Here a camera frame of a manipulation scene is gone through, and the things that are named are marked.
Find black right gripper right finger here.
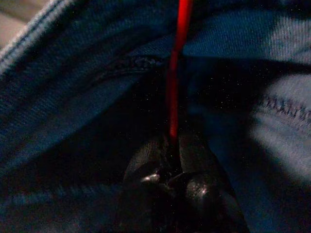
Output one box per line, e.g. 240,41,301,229
171,133,249,233

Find red plastic hanger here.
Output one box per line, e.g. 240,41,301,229
166,0,194,146

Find blue denim jeans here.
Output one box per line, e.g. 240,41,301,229
0,0,311,233

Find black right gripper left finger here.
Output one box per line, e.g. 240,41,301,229
121,135,176,233

